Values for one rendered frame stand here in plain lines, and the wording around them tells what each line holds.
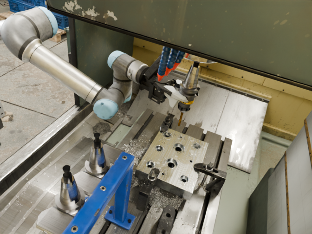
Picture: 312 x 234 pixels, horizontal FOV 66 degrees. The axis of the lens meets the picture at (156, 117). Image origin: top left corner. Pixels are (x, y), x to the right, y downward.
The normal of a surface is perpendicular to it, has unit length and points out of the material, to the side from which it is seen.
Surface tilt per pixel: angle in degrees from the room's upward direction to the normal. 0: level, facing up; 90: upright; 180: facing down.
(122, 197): 90
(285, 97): 90
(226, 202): 0
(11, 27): 34
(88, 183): 0
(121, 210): 90
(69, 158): 8
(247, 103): 24
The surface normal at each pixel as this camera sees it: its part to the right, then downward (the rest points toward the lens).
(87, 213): 0.15, -0.77
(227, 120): -0.02, -0.48
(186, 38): -0.37, 0.54
